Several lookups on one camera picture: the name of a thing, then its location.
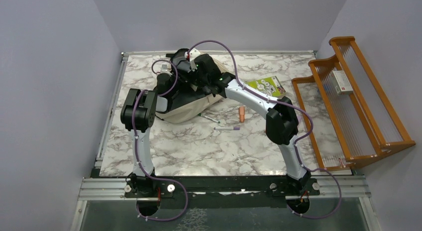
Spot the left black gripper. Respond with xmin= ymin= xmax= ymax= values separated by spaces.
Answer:
xmin=167 ymin=68 xmax=193 ymax=97

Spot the cream canvas backpack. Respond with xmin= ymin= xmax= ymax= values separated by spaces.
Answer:
xmin=154 ymin=48 xmax=228 ymax=124

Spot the orange highlighter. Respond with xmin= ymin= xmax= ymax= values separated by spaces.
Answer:
xmin=239 ymin=106 xmax=245 ymax=123

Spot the green illustrated book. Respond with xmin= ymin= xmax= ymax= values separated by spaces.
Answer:
xmin=247 ymin=76 xmax=286 ymax=98

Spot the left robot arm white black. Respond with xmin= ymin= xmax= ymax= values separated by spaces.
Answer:
xmin=120 ymin=71 xmax=187 ymax=197

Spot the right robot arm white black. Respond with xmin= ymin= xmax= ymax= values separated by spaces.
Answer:
xmin=184 ymin=51 xmax=311 ymax=195

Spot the green capped marker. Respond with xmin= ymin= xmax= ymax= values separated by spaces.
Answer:
xmin=198 ymin=114 xmax=220 ymax=123

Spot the purple capped marker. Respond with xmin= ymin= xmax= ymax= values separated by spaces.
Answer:
xmin=214 ymin=127 xmax=240 ymax=131

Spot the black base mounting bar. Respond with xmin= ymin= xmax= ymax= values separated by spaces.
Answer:
xmin=91 ymin=175 xmax=330 ymax=211

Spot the small white box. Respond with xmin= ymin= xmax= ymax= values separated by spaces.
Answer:
xmin=330 ymin=70 xmax=353 ymax=95

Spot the wooden shelf rack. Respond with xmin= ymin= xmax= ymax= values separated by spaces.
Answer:
xmin=292 ymin=36 xmax=415 ymax=171

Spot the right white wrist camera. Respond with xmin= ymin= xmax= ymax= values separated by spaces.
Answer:
xmin=184 ymin=48 xmax=202 ymax=62

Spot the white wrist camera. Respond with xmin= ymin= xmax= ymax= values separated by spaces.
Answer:
xmin=159 ymin=64 xmax=171 ymax=74
xmin=184 ymin=48 xmax=202 ymax=62

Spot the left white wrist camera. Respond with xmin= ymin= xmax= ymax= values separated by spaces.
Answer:
xmin=159 ymin=64 xmax=171 ymax=74

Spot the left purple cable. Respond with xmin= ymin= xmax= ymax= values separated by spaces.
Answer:
xmin=131 ymin=59 xmax=189 ymax=223

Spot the purple cable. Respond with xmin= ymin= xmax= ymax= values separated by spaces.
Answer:
xmin=131 ymin=59 xmax=189 ymax=223
xmin=186 ymin=40 xmax=343 ymax=220

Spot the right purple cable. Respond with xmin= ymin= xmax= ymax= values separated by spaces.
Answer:
xmin=186 ymin=40 xmax=343 ymax=220

